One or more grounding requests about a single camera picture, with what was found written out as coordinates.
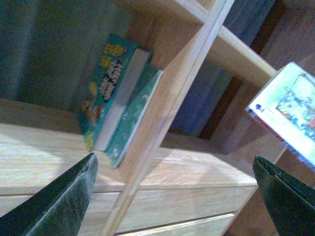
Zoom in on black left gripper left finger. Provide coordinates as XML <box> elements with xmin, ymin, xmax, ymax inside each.
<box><xmin>0</xmin><ymin>152</ymin><xmax>99</xmax><ymax>236</ymax></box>

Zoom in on white illustrated paperback book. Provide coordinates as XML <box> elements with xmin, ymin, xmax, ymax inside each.
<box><xmin>246</xmin><ymin>62</ymin><xmax>315</xmax><ymax>170</ymax></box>

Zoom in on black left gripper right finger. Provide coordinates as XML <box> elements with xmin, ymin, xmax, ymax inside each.
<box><xmin>252</xmin><ymin>156</ymin><xmax>315</xmax><ymax>236</ymax></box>

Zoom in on lower right wooden drawer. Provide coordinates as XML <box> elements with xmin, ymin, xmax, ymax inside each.
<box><xmin>116</xmin><ymin>213</ymin><xmax>235</xmax><ymax>236</ymax></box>

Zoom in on light wooden bookshelf unit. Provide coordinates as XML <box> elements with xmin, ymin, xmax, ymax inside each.
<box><xmin>0</xmin><ymin>0</ymin><xmax>315</xmax><ymax>236</ymax></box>

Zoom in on wooden drawer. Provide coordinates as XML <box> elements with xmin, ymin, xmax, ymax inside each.
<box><xmin>116</xmin><ymin>213</ymin><xmax>235</xmax><ymax>236</ymax></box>
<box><xmin>118</xmin><ymin>186</ymin><xmax>254</xmax><ymax>233</ymax></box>
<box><xmin>0</xmin><ymin>192</ymin><xmax>119</xmax><ymax>236</ymax></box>

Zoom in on thin green cover book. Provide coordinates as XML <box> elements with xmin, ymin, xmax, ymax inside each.
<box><xmin>104</xmin><ymin>64</ymin><xmax>163</xmax><ymax>169</ymax></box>

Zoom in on teal cartoon cover book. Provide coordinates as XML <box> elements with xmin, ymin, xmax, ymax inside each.
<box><xmin>78</xmin><ymin>34</ymin><xmax>153</xmax><ymax>151</ymax></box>

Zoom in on upper left wooden drawer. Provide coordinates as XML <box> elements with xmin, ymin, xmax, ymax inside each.
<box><xmin>0</xmin><ymin>192</ymin><xmax>119</xmax><ymax>236</ymax></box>

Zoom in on upper right wooden drawer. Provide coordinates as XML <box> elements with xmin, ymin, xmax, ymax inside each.
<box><xmin>118</xmin><ymin>186</ymin><xmax>254</xmax><ymax>233</ymax></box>

